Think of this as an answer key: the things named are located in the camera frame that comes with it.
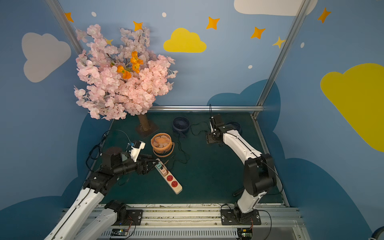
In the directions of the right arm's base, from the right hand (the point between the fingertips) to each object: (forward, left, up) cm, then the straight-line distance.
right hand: (215, 136), depth 92 cm
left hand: (-21, +32, +9) cm, 39 cm away
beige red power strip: (-28, +23, -10) cm, 37 cm away
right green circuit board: (-48, -15, -15) cm, 52 cm away
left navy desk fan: (+11, +23, -5) cm, 26 cm away
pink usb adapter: (-23, +29, -5) cm, 37 cm away
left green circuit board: (-51, +46, -14) cm, 70 cm away
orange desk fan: (-5, +34, -6) cm, 34 cm away
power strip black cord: (+1, +84, -15) cm, 85 cm away
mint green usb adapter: (-19, +32, -5) cm, 38 cm away
